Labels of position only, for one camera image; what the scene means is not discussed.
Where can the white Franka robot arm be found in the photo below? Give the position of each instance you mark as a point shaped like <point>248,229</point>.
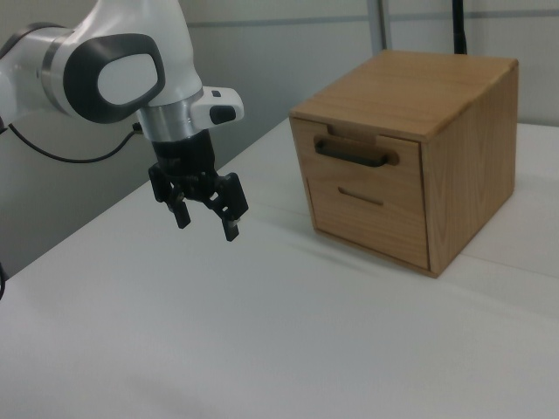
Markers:
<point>109,26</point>

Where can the grey metal partition post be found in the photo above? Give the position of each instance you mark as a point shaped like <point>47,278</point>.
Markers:
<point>381,22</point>

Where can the black vertical pole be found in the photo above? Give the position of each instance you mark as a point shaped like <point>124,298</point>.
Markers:
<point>460,30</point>

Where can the wooden drawer with slot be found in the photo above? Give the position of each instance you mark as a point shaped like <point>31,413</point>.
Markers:
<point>371,231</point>

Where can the wooden two-drawer cabinet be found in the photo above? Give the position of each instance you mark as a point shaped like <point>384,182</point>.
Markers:
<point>471,174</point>

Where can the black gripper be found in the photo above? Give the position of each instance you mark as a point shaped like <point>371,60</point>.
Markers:
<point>185,155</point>

